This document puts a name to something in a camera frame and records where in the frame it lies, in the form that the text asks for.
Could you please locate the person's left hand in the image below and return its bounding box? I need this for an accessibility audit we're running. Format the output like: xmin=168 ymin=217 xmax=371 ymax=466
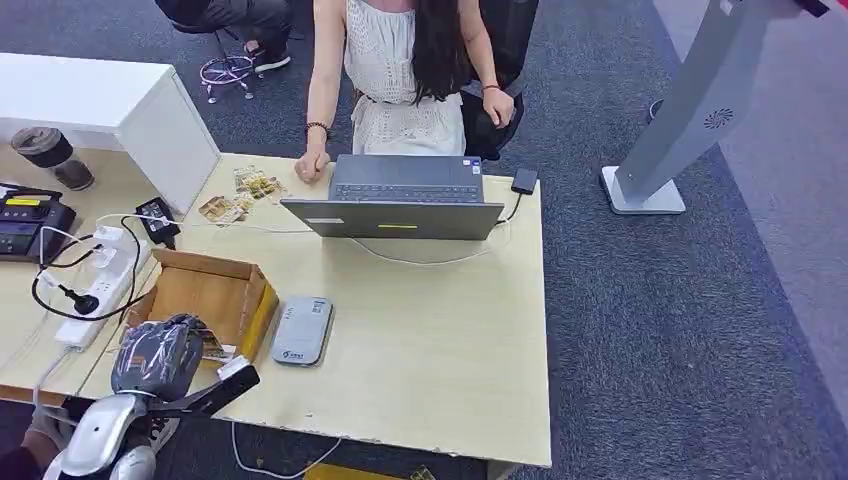
xmin=481 ymin=87 xmax=517 ymax=130

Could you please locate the person's right hand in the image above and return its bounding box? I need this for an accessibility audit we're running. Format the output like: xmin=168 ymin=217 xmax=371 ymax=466
xmin=294 ymin=146 xmax=332 ymax=185

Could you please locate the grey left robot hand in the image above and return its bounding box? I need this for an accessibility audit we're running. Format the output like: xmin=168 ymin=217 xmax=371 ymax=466
xmin=110 ymin=313 xmax=207 ymax=403

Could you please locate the small black external drive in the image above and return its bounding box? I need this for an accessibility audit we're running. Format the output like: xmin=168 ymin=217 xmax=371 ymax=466
xmin=510 ymin=167 xmax=540 ymax=197

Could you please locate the white power strip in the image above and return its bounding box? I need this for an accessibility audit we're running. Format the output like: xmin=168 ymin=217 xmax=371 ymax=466
xmin=53 ymin=225 xmax=153 ymax=352

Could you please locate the wooden card box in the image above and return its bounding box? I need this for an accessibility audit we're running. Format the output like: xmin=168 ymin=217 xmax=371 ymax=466
xmin=125 ymin=247 xmax=280 ymax=364

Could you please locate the grey laptop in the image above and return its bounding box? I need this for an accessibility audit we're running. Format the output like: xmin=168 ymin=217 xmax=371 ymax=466
xmin=279 ymin=153 xmax=507 ymax=242

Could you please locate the black power adapter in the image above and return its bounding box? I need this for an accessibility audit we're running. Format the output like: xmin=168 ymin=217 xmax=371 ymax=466
xmin=135 ymin=196 xmax=182 ymax=251

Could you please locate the pale wooden desk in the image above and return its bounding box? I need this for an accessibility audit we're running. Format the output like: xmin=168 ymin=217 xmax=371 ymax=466
xmin=0 ymin=144 xmax=164 ymax=407
xmin=78 ymin=152 xmax=554 ymax=480

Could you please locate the grey flat card reader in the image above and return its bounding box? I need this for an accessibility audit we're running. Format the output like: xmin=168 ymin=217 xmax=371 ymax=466
xmin=270 ymin=295 xmax=335 ymax=368

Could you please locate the seated person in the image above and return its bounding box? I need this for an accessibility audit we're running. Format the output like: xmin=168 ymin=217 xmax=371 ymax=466
xmin=153 ymin=0 xmax=294 ymax=75

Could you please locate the black desk device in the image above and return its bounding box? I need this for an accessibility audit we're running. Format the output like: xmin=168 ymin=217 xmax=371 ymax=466
xmin=0 ymin=183 xmax=78 ymax=266

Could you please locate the grey kiosk stand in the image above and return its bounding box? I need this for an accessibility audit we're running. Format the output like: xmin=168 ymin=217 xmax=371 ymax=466
xmin=598 ymin=0 xmax=831 ymax=217

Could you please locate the white cabinet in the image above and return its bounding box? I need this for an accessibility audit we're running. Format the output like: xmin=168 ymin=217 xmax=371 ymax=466
xmin=0 ymin=52 xmax=223 ymax=217

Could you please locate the cup with dark lid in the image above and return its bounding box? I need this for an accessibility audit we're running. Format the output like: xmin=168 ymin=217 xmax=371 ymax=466
xmin=9 ymin=126 xmax=96 ymax=193

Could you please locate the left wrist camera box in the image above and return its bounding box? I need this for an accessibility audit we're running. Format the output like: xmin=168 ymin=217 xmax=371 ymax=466
xmin=148 ymin=356 xmax=262 ymax=420

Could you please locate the black plug with cable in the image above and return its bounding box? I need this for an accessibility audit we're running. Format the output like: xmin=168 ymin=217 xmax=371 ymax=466
xmin=31 ymin=215 xmax=144 ymax=324

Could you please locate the thin black drive cable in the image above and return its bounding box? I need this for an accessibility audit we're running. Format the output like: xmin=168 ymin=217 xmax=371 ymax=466
xmin=493 ymin=192 xmax=525 ymax=228

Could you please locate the stool base with ring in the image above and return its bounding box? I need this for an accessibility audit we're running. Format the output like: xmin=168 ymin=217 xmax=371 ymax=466
xmin=198 ymin=29 xmax=258 ymax=105

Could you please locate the long white cable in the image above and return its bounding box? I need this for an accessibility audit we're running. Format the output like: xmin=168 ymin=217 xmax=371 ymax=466
xmin=177 ymin=217 xmax=513 ymax=268

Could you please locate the white cable under desk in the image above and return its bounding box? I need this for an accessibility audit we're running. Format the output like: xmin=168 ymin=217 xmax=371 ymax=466
xmin=229 ymin=421 xmax=344 ymax=480

